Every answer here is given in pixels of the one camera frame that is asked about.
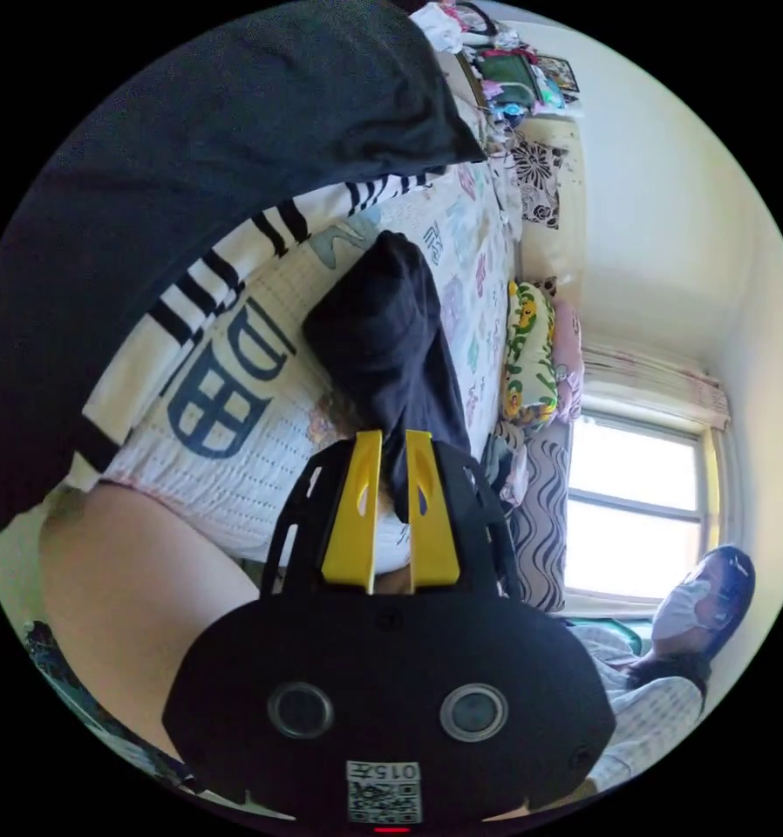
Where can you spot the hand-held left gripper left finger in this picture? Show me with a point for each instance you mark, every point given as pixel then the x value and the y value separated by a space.
pixel 352 510

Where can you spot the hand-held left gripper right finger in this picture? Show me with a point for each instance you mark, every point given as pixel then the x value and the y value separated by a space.
pixel 431 536

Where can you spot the black long pants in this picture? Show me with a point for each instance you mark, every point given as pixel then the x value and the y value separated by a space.
pixel 378 340

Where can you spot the pile of clothes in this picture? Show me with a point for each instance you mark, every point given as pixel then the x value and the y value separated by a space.
pixel 504 461

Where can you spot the zebra striped cushion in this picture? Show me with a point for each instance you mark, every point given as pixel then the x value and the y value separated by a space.
pixel 543 516

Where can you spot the window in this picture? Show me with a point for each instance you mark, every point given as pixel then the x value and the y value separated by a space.
pixel 633 510

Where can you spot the green yellow printed pillow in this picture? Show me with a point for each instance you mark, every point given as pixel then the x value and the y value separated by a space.
pixel 529 346

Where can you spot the pink pillow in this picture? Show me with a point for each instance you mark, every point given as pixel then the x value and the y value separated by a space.
pixel 569 353

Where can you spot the person's body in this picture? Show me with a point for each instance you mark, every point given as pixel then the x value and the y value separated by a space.
pixel 666 673

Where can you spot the pale striped curtain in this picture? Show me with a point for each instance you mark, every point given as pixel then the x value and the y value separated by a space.
pixel 659 386

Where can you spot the black white flowered cushion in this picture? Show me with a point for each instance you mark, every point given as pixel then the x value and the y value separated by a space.
pixel 538 183

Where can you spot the large black garment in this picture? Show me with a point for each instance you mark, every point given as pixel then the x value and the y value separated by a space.
pixel 189 150

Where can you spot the cluttered shelf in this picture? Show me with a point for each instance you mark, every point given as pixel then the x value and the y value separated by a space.
pixel 509 65

